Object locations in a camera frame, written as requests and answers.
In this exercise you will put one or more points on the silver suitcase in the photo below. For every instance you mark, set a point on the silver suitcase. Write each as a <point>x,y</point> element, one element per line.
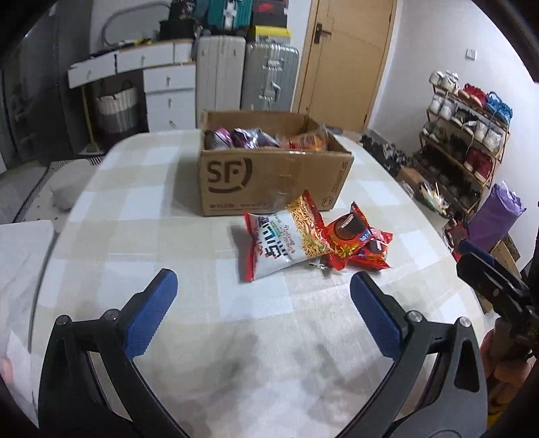
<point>269,78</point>

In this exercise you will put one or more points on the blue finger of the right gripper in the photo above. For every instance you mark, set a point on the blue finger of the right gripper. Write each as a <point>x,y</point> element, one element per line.
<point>467,247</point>

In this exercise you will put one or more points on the white side table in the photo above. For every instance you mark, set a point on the white side table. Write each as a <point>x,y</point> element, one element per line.
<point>25,250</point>

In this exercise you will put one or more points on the white orange stick snack bag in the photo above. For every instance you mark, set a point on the white orange stick snack bag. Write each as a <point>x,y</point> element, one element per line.
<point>278,240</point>

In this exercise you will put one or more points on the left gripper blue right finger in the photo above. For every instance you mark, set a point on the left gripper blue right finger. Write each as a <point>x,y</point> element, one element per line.
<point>393,329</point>

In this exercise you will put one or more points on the stacked shoe boxes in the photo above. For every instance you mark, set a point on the stacked shoe boxes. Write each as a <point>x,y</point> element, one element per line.
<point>269,22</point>

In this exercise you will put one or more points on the purple grape candy bag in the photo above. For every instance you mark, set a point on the purple grape candy bag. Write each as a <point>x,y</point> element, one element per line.
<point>223,139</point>

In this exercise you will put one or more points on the wooden shoe rack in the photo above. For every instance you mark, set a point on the wooden shoe rack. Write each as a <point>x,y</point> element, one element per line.
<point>462,142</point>

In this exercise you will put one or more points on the white drawer desk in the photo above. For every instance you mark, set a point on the white drawer desk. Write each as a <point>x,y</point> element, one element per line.
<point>163,73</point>

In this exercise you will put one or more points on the beige suitcase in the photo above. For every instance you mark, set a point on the beige suitcase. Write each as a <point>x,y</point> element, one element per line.
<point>219,74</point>

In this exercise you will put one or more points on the woven laundry basket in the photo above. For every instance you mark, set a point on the woven laundry basket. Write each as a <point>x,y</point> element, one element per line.
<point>118,108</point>

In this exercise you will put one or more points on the grey round stool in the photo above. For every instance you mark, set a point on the grey round stool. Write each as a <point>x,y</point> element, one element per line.
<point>68,183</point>

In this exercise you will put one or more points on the clear bread pack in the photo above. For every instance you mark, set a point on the clear bread pack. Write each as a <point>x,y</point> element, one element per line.
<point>311,141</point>

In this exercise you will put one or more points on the wooden door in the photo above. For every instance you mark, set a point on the wooden door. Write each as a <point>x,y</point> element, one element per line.
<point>344,55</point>

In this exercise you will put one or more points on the person right hand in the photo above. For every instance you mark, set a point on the person right hand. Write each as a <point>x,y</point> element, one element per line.
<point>511,374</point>

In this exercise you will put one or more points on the black bag on desk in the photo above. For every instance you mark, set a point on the black bag on desk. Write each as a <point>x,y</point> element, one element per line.
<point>180,23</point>

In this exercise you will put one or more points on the red oreo pie pack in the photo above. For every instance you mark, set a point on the red oreo pie pack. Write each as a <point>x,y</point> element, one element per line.
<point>347,235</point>

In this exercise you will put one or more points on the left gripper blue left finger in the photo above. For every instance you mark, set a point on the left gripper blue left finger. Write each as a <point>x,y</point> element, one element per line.
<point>128,332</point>

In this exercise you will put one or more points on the SF cardboard box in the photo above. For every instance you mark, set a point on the SF cardboard box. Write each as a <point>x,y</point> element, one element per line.
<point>263,180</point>

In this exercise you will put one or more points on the teal suitcase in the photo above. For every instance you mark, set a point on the teal suitcase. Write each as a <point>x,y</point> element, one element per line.
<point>224,15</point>

